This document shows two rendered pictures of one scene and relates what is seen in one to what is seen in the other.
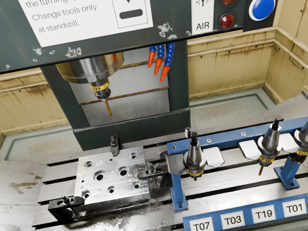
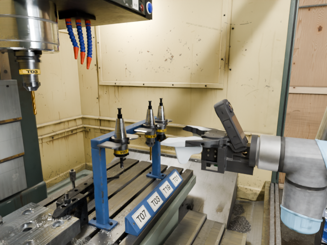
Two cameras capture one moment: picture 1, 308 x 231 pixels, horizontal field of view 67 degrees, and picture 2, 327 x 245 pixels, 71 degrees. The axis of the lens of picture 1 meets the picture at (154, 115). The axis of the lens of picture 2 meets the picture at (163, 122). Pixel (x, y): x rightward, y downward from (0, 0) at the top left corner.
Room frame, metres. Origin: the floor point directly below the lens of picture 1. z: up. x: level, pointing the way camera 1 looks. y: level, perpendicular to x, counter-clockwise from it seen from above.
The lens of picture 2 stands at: (-0.08, 0.54, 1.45)
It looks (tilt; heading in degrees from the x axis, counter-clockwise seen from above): 12 degrees down; 296
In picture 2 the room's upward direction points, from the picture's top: straight up
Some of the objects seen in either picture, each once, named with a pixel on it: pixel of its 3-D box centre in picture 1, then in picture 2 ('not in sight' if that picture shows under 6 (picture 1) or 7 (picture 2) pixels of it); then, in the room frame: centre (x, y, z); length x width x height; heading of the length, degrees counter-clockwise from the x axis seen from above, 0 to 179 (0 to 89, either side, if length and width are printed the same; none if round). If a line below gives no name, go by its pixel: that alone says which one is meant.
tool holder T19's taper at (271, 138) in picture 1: (272, 135); (150, 116); (0.40, -0.31, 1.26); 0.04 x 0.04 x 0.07
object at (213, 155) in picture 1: (213, 157); (129, 136); (0.40, -0.15, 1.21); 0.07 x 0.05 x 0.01; 1
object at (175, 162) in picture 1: (176, 164); (111, 145); (0.39, -0.04, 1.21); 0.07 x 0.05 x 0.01; 1
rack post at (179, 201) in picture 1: (176, 178); (100, 187); (0.45, -0.04, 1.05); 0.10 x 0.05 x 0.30; 1
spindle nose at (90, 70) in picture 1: (85, 43); (24, 27); (0.52, 0.13, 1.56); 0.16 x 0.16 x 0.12
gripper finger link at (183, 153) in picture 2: not in sight; (182, 151); (0.10, 0.08, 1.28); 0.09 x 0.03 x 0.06; 38
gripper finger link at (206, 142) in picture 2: not in sight; (203, 141); (0.06, 0.06, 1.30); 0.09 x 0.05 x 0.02; 38
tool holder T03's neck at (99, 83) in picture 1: (98, 80); (29, 68); (0.52, 0.13, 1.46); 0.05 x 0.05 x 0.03
